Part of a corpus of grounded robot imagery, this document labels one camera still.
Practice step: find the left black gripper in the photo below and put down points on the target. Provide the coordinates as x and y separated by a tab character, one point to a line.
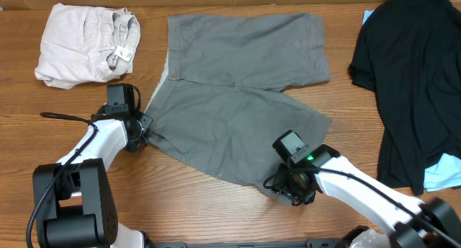
146	121

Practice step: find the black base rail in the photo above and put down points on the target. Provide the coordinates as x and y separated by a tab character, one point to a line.
310	243

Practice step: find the black t-shirt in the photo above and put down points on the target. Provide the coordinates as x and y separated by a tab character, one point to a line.
421	78

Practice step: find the light blue garment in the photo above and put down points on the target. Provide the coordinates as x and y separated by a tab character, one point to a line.
441	174

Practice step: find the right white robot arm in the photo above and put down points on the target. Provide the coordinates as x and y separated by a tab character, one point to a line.
406	221

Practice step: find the folded beige shorts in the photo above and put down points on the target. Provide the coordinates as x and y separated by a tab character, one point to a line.
83	44

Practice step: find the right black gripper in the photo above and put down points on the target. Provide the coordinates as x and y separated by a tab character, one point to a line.
284	192

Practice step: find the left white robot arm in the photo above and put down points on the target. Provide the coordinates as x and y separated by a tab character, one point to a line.
74	205

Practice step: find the grey shorts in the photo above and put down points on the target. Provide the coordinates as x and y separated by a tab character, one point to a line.
221	102

